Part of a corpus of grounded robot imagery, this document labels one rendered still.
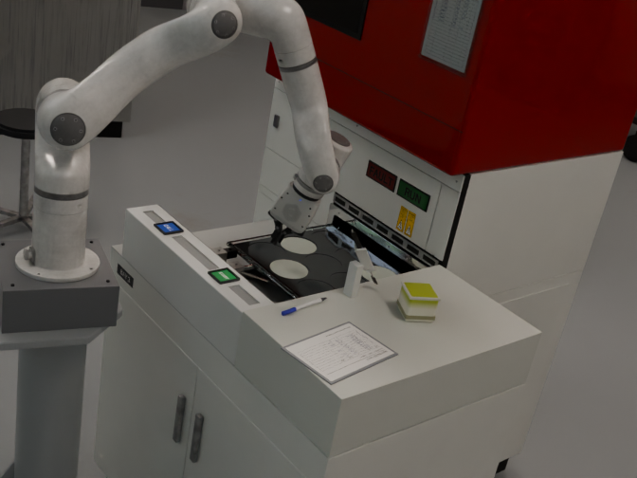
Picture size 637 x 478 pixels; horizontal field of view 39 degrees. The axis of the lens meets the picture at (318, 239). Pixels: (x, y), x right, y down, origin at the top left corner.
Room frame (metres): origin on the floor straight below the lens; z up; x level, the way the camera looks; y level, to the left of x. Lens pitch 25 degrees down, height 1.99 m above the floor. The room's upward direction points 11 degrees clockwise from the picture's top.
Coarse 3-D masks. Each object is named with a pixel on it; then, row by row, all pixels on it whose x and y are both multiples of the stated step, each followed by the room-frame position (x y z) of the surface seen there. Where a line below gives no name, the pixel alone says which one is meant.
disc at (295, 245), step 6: (282, 240) 2.23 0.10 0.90; (288, 240) 2.24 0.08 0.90; (294, 240) 2.25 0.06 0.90; (300, 240) 2.26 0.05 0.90; (306, 240) 2.27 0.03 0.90; (282, 246) 2.20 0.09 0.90; (288, 246) 2.21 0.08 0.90; (294, 246) 2.21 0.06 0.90; (300, 246) 2.22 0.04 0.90; (306, 246) 2.23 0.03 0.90; (312, 246) 2.24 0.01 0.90; (294, 252) 2.17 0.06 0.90; (300, 252) 2.18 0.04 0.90; (306, 252) 2.19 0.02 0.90; (312, 252) 2.19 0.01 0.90
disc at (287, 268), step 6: (270, 264) 2.08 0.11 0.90; (276, 264) 2.09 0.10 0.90; (282, 264) 2.10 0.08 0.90; (288, 264) 2.10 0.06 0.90; (294, 264) 2.11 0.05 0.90; (300, 264) 2.12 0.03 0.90; (276, 270) 2.05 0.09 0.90; (282, 270) 2.06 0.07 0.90; (288, 270) 2.07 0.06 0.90; (294, 270) 2.07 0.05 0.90; (300, 270) 2.08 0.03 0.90; (306, 270) 2.09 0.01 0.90; (282, 276) 2.03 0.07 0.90; (288, 276) 2.04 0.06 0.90; (294, 276) 2.04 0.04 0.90; (300, 276) 2.05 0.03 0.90
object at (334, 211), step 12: (336, 204) 2.46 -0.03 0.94; (336, 216) 2.45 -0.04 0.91; (348, 216) 2.40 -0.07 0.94; (336, 228) 2.44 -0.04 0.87; (360, 228) 2.35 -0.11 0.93; (372, 228) 2.34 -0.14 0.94; (384, 240) 2.28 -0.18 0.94; (372, 252) 2.33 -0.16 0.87; (396, 252) 2.24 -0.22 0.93; (408, 252) 2.22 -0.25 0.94; (408, 264) 2.20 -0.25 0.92; (420, 264) 2.17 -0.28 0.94
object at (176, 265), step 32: (128, 224) 2.10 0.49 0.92; (128, 256) 2.09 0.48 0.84; (160, 256) 1.98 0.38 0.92; (192, 256) 1.93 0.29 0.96; (160, 288) 1.97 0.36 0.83; (192, 288) 1.86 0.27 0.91; (224, 288) 1.81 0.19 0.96; (256, 288) 1.83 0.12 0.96; (192, 320) 1.85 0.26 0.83; (224, 320) 1.76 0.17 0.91; (224, 352) 1.75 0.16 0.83
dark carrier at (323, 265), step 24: (264, 240) 2.21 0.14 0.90; (312, 240) 2.27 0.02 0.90; (336, 240) 2.30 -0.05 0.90; (264, 264) 2.08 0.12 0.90; (312, 264) 2.13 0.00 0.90; (336, 264) 2.16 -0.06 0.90; (384, 264) 2.21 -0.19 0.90; (288, 288) 1.98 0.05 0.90; (312, 288) 2.00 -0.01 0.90; (336, 288) 2.02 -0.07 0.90
